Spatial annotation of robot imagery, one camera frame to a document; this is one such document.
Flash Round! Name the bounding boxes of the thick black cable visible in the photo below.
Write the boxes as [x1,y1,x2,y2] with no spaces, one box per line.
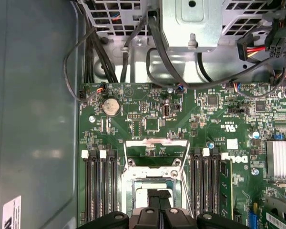
[146,14,286,90]

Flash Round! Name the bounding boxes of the CPU socket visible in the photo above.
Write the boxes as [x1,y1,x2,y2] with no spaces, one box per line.
[121,166,191,215]

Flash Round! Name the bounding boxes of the silver CPU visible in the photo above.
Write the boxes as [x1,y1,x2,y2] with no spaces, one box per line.
[133,182,178,212]

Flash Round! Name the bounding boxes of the silver drive cage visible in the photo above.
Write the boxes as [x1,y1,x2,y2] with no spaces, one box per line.
[82,0,286,84]

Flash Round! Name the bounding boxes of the round silver coin battery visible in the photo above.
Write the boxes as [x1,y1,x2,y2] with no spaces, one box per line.
[102,99,121,117]

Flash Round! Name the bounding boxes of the black power connectors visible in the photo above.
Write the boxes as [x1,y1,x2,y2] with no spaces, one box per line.
[264,7,286,58]

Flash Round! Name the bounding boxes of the white label sticker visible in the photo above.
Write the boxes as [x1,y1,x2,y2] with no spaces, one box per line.
[2,195,22,229]

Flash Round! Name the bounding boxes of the green motherboard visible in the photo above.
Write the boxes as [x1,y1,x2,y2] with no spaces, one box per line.
[77,82,286,229]

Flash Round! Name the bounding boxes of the metal locking lever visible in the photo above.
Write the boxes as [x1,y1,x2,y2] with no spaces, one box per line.
[180,170,194,217]

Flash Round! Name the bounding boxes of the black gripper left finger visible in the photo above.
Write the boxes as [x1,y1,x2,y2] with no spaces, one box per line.
[77,190,161,229]

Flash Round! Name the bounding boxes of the thin black wire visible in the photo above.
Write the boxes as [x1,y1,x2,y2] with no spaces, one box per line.
[63,26,105,104]

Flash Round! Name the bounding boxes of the graphics card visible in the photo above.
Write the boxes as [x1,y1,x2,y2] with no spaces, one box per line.
[262,197,286,229]

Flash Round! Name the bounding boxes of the silver heatsink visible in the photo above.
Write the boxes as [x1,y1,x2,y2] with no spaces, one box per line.
[266,140,286,179]

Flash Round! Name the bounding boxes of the black and grey PC case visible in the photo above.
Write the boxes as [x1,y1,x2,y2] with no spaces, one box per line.
[0,0,286,229]

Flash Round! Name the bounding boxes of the black connector red yellow wires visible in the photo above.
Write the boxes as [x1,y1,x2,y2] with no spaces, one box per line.
[237,33,271,64]

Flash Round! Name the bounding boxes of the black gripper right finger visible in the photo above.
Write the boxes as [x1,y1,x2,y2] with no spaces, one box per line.
[160,190,250,229]

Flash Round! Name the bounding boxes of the metal socket cover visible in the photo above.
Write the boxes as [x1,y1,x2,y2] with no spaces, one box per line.
[122,137,191,173]

